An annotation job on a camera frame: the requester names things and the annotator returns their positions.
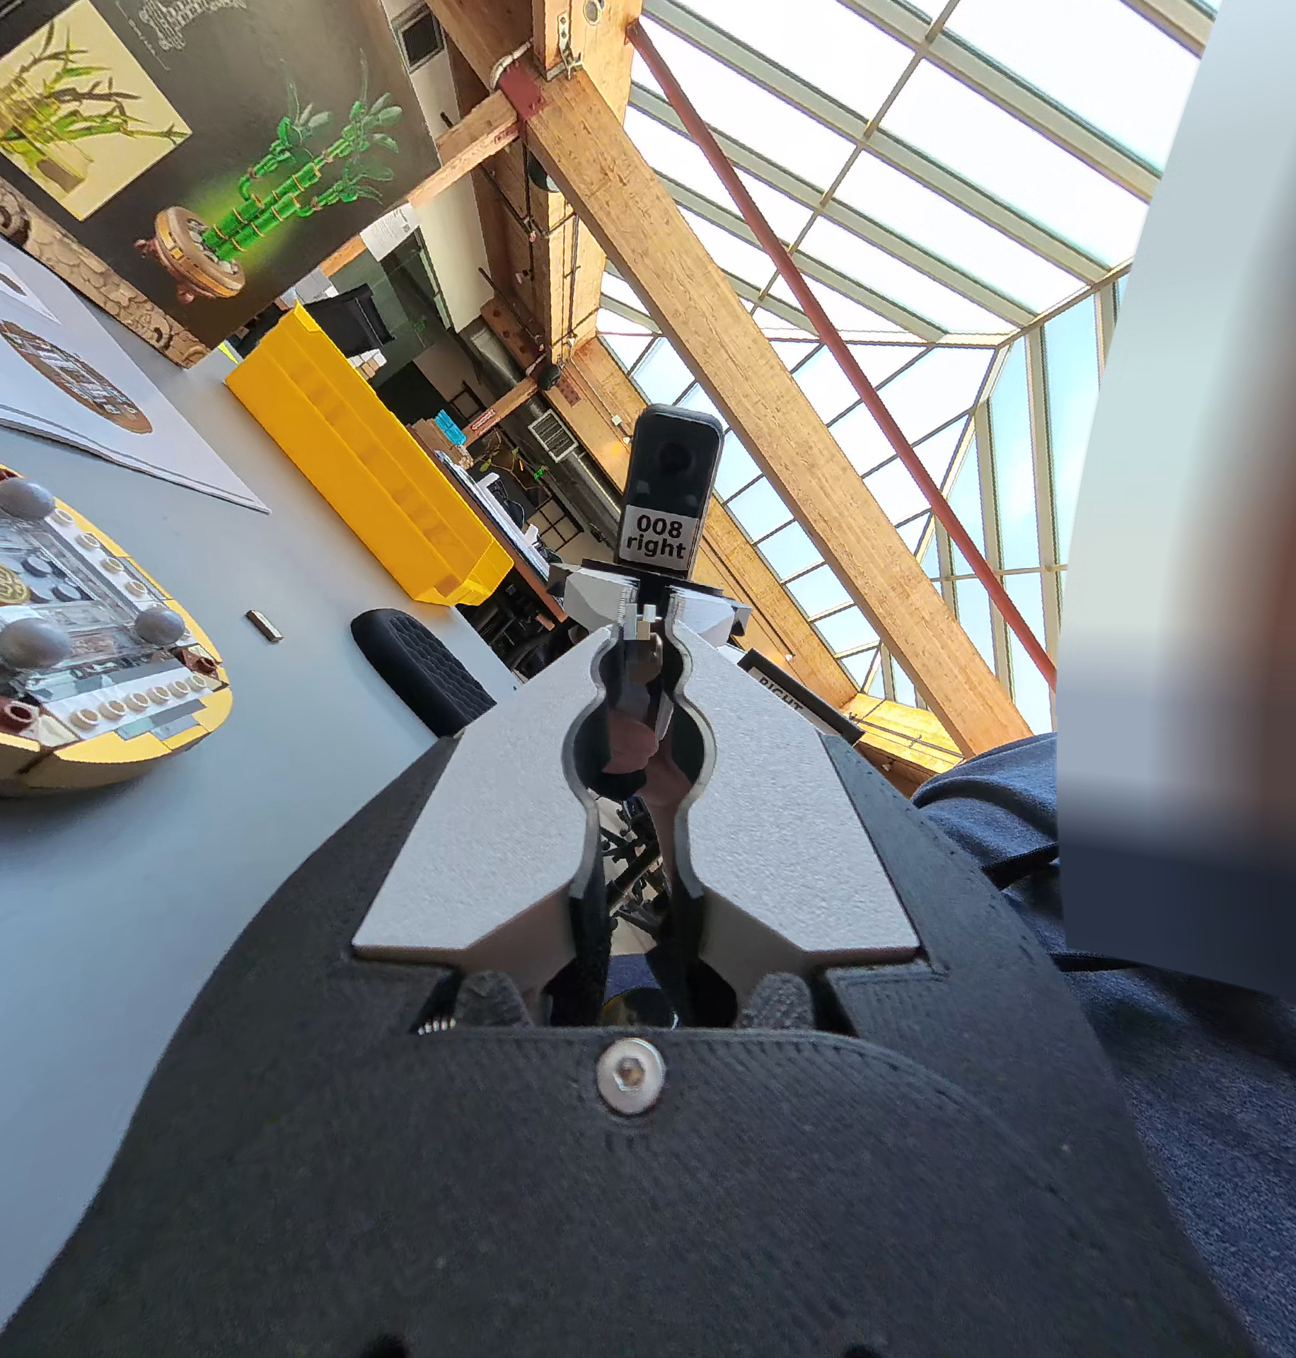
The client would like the black framed marker sign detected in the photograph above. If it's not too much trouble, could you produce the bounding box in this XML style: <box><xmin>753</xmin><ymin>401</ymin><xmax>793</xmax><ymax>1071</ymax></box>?
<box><xmin>734</xmin><ymin>647</ymin><xmax>867</xmax><ymax>750</ymax></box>

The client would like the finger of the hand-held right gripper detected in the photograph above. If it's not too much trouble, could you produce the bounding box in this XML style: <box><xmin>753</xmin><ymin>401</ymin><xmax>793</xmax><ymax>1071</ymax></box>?
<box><xmin>548</xmin><ymin>560</ymin><xmax>652</xmax><ymax>644</ymax></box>
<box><xmin>657</xmin><ymin>589</ymin><xmax>755</xmax><ymax>650</ymax></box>

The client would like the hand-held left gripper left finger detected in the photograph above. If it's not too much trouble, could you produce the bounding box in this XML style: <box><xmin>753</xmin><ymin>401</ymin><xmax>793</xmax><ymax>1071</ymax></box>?
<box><xmin>350</xmin><ymin>624</ymin><xmax>622</xmax><ymax>1026</ymax></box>

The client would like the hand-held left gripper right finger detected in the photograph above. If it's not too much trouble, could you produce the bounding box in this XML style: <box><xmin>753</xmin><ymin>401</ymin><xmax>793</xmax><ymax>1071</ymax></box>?
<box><xmin>660</xmin><ymin>618</ymin><xmax>922</xmax><ymax>1006</ymax></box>

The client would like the round gold lego base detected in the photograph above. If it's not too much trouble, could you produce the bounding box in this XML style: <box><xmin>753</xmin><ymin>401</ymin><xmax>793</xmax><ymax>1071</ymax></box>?
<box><xmin>0</xmin><ymin>446</ymin><xmax>233</xmax><ymax>798</ymax></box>

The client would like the red steel pipe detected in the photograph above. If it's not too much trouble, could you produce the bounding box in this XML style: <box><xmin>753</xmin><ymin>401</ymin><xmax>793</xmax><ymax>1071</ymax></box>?
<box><xmin>626</xmin><ymin>19</ymin><xmax>1058</xmax><ymax>692</ymax></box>

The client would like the yellow plastic bin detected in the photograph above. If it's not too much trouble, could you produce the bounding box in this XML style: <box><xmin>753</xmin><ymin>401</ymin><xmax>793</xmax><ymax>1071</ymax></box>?
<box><xmin>224</xmin><ymin>302</ymin><xmax>516</xmax><ymax>608</ymax></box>

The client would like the person's blue shirt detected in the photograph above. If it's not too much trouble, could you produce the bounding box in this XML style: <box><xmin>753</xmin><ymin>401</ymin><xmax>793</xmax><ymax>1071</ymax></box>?
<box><xmin>910</xmin><ymin>732</ymin><xmax>1296</xmax><ymax>1358</ymax></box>

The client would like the person's right hand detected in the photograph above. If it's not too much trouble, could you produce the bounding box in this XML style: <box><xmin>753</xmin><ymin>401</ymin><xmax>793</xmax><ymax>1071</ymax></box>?
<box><xmin>602</xmin><ymin>713</ymin><xmax>673</xmax><ymax>792</ymax></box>

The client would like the black padded armrest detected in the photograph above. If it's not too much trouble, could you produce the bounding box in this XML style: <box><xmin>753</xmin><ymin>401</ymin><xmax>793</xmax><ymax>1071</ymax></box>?
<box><xmin>350</xmin><ymin>607</ymin><xmax>497</xmax><ymax>739</ymax></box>

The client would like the lego instruction booklet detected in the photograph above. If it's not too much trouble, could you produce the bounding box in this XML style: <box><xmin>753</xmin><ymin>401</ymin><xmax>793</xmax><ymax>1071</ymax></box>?
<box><xmin>0</xmin><ymin>217</ymin><xmax>270</xmax><ymax>514</ymax></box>

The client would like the black lego set box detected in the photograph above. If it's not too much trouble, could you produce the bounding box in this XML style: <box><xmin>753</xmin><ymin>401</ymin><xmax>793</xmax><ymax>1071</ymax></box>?
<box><xmin>0</xmin><ymin>0</ymin><xmax>442</xmax><ymax>368</ymax></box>

